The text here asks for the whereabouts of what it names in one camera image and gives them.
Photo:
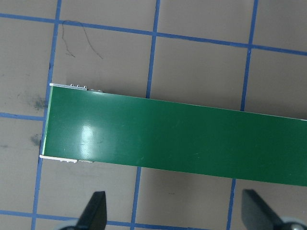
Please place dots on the green belt conveyor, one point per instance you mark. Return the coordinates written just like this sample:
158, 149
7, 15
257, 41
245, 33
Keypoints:
168, 139

